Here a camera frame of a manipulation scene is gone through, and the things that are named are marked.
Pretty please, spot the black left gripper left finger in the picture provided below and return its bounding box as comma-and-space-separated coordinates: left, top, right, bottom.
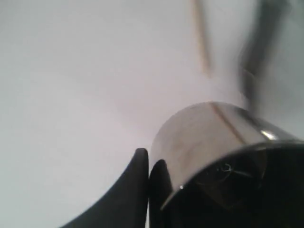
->
63, 148, 149, 228

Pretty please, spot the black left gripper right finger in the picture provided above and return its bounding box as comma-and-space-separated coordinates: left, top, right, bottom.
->
148, 159, 172, 228

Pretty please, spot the stainless steel cup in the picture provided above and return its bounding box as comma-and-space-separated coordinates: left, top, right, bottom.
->
150, 102, 304, 228

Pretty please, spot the wooden chopstick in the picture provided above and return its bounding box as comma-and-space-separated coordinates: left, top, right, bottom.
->
190, 0, 211, 78

